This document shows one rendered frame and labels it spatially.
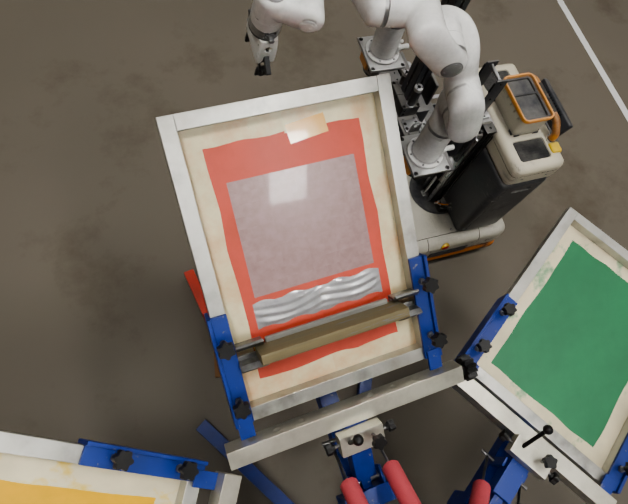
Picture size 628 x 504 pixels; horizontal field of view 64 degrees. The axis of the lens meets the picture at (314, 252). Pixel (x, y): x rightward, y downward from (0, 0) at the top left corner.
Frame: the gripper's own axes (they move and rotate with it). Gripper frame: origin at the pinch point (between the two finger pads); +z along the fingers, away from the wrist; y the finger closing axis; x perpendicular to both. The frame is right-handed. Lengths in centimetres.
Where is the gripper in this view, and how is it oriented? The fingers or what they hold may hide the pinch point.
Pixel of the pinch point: (255, 55)
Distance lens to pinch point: 141.5
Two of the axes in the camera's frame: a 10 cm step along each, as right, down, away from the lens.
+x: -9.3, 2.6, -2.6
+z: -2.5, 0.9, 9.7
